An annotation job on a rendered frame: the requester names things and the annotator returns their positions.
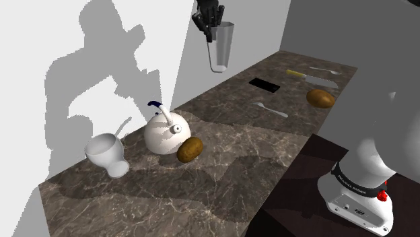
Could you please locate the silver spoon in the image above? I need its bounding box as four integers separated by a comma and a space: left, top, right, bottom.
251, 101, 289, 119
308, 66, 343, 76

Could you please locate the dark robot stand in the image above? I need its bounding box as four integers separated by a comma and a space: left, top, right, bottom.
244, 133, 420, 237

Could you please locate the white footed cup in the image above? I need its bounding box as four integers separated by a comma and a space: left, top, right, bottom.
84, 132, 131, 179

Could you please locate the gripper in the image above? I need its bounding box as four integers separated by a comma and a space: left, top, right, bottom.
191, 0, 226, 44

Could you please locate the yellow-handled kitchen knife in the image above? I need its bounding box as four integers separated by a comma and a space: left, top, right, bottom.
285, 69, 339, 90

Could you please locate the clear glass tumbler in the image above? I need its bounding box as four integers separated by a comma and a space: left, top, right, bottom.
206, 21, 236, 74

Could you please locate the white kettle with blue handle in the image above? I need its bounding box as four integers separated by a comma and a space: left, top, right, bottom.
143, 100, 192, 156

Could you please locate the brown potato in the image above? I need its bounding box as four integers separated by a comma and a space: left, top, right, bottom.
176, 136, 205, 164
306, 88, 336, 110

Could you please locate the black phone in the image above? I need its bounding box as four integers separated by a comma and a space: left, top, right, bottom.
248, 77, 281, 94

